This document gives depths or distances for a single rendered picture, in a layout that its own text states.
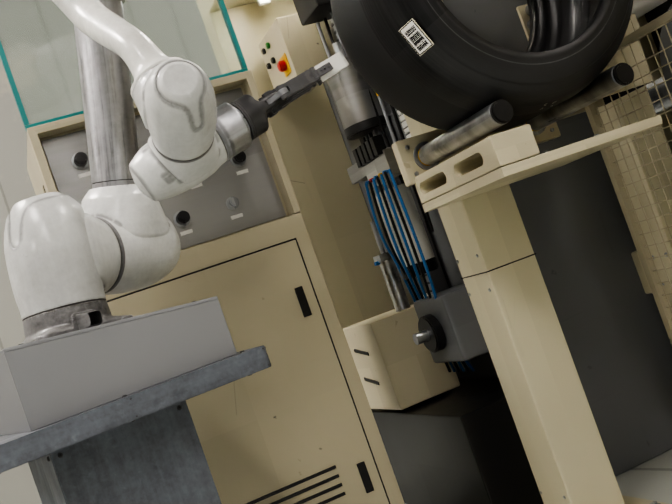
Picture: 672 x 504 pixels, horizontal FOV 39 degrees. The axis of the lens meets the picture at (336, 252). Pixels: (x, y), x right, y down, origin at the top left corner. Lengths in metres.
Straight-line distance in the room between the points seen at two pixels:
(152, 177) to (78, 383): 0.35
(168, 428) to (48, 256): 0.37
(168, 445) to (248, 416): 0.54
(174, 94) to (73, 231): 0.43
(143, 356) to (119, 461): 0.19
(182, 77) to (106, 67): 0.52
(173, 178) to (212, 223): 0.71
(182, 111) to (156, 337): 0.41
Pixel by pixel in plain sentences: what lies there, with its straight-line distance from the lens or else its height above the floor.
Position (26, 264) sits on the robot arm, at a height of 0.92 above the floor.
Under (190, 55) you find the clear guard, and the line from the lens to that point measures 2.36.
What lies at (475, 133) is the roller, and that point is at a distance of 1.80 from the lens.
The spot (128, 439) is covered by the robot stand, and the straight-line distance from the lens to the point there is 1.68.
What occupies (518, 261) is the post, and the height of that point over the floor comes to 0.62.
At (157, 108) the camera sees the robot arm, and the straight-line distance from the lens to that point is 1.44.
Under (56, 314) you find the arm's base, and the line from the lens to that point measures 1.73.
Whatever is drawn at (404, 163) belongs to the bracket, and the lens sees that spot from 2.01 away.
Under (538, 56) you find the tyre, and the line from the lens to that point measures 1.79.
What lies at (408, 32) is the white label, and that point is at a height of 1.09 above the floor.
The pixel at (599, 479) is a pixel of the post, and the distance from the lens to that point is 2.20.
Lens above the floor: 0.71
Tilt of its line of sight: 2 degrees up
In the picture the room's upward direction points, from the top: 20 degrees counter-clockwise
